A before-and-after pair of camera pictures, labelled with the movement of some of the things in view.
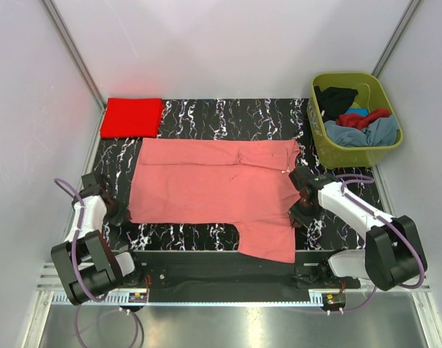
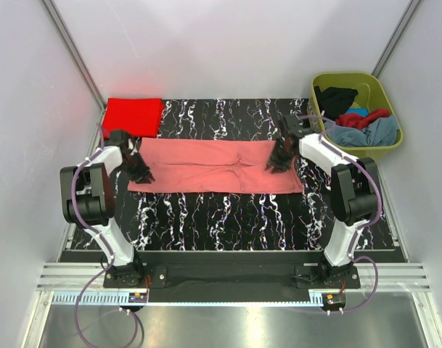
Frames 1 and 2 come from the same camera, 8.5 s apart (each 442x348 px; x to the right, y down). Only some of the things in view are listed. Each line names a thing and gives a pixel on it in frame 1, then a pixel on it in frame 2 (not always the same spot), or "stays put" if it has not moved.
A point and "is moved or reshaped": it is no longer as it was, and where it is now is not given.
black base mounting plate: x=224 y=277 stays put
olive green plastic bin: x=353 y=119 stays put
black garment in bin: x=334 y=101 stays put
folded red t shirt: x=132 y=117 stays put
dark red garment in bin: x=358 y=122 stays put
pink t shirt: x=251 y=185 is moved or reshaped
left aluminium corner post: x=75 y=55 stays put
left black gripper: x=119 y=217 to x=141 y=175
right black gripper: x=297 y=219 to x=279 y=167
